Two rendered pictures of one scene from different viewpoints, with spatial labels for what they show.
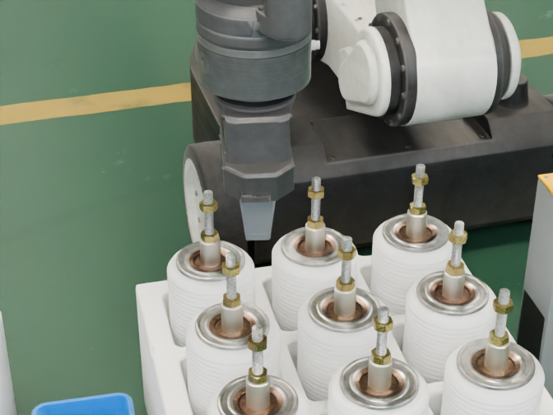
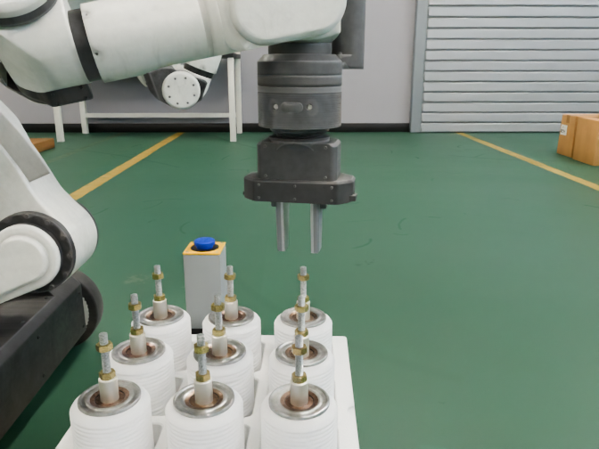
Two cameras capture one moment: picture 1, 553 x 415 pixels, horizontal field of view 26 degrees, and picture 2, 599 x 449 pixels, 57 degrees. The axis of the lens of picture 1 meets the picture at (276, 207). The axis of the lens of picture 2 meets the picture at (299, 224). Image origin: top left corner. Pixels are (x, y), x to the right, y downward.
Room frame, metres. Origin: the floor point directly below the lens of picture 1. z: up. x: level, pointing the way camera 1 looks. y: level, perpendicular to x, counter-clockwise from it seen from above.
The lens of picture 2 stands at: (0.69, 0.59, 0.65)
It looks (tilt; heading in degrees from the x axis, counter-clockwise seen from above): 16 degrees down; 285
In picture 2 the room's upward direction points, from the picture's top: straight up
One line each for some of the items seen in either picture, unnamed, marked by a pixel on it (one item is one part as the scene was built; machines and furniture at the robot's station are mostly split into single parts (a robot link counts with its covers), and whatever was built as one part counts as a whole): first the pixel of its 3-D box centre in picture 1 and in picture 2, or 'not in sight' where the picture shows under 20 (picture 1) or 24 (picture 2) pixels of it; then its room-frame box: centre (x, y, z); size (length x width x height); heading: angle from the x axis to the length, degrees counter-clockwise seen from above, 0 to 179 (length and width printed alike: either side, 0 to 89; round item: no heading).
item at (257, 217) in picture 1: (257, 209); (319, 224); (0.82, 0.02, 0.48); 0.03 x 0.02 x 0.06; 95
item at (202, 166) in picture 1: (214, 212); not in sight; (1.41, 0.09, 0.10); 0.20 x 0.05 x 0.20; 16
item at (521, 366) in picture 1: (495, 364); (303, 317); (0.90, -0.21, 0.25); 0.08 x 0.08 x 0.01
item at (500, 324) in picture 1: (500, 322); (303, 289); (0.90, -0.21, 0.30); 0.01 x 0.01 x 0.08
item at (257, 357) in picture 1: (257, 360); (299, 363); (0.84, 0.02, 0.30); 0.01 x 0.01 x 0.08
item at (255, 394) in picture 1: (257, 392); (299, 391); (0.84, 0.02, 0.26); 0.02 x 0.02 x 0.03
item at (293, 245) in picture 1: (314, 246); (138, 351); (1.10, -0.04, 0.25); 0.08 x 0.08 x 0.01
